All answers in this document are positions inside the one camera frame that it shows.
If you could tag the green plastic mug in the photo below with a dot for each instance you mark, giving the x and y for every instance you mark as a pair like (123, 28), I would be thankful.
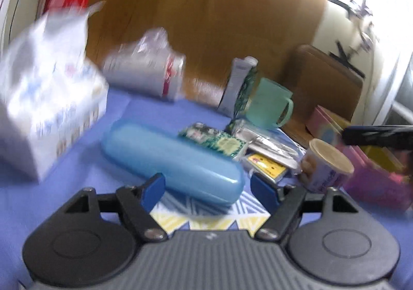
(267, 102)

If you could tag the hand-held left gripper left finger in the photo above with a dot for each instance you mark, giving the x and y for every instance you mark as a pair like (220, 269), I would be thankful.
(154, 189)

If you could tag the white printed tissue box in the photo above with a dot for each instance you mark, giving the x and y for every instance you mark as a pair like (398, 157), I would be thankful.
(48, 96)

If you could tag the blue plastic case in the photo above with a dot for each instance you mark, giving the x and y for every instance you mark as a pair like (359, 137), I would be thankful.
(171, 161)

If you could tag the black metal wall rack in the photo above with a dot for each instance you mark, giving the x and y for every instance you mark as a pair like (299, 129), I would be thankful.
(347, 60)

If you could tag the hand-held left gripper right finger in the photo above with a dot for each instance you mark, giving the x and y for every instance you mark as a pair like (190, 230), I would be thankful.
(262, 189)

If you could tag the small cup beige lid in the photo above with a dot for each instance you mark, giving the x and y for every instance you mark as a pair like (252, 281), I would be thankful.
(326, 164)

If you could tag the wooden door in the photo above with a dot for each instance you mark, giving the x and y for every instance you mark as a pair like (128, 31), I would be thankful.
(209, 19)

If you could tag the white and green carton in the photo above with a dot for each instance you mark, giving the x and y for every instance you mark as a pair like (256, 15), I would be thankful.
(237, 83)

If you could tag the yellow card packet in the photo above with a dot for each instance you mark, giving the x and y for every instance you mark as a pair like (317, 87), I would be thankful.
(266, 167)

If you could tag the brown chair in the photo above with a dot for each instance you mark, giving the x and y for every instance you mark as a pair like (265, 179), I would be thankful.
(322, 83)

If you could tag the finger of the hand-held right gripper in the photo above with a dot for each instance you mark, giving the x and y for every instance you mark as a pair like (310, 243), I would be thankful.
(376, 136)

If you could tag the silver foil packet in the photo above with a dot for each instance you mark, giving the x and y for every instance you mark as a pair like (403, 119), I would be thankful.
(267, 143)

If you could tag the green patterned packet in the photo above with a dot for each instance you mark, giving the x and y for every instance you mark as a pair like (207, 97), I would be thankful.
(219, 141)

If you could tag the pink box gold inside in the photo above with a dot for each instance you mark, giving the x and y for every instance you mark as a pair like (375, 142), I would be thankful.
(377, 180)

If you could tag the blue triangle pattern tablecloth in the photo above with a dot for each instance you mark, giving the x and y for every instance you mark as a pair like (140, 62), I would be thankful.
(80, 186)

